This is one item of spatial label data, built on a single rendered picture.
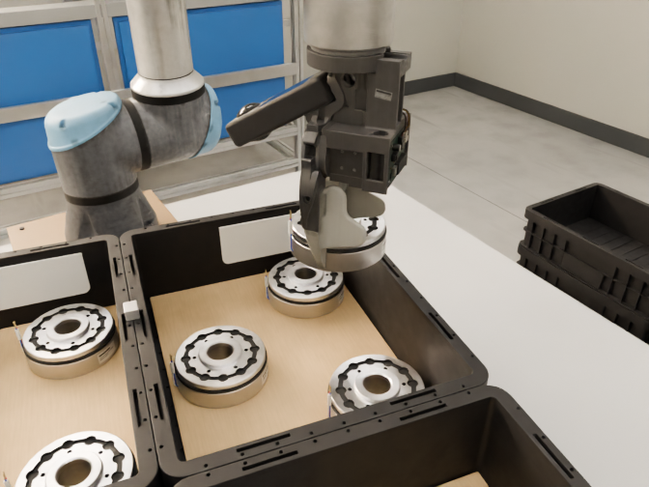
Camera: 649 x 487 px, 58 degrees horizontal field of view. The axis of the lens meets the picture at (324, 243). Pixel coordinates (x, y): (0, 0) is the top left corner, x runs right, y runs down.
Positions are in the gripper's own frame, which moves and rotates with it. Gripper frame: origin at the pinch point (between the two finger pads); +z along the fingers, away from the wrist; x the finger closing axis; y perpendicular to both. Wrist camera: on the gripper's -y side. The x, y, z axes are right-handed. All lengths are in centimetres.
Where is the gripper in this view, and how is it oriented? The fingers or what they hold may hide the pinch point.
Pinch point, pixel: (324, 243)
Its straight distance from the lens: 60.8
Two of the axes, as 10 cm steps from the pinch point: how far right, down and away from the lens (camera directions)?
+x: 3.7, -4.9, 7.9
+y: 9.3, 2.0, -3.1
